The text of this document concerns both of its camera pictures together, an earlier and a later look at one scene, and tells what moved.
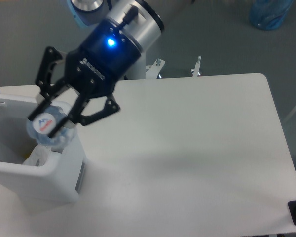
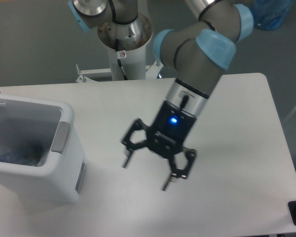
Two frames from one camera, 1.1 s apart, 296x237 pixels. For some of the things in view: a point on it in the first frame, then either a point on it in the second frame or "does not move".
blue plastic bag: x=269 y=14 does not move
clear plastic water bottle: x=38 y=128 -> x=30 y=155
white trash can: x=34 y=186 does not move
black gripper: x=91 y=71 -> x=172 y=126
